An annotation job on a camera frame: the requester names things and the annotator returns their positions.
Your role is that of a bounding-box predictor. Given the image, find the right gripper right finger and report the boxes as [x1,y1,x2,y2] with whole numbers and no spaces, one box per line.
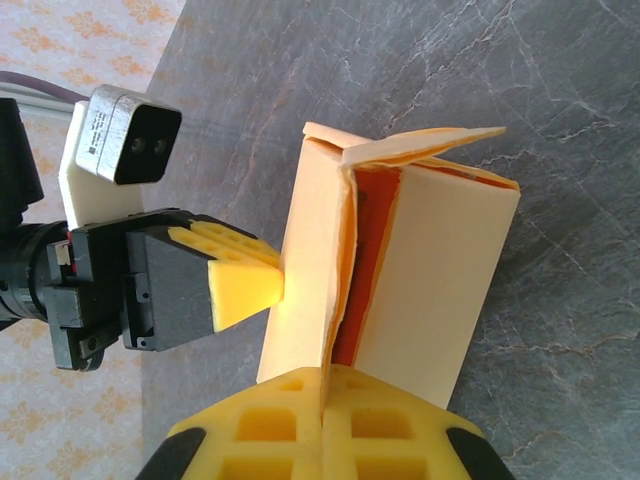
[322,363,516,480]

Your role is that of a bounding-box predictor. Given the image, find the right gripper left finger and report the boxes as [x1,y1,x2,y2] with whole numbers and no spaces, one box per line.
[134,366,326,480]

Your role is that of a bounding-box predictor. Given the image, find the orange paper box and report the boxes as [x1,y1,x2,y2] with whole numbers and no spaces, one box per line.
[255,119,524,411]

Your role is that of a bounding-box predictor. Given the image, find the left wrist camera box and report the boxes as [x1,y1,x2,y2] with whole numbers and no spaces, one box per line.
[58,83,184,231]

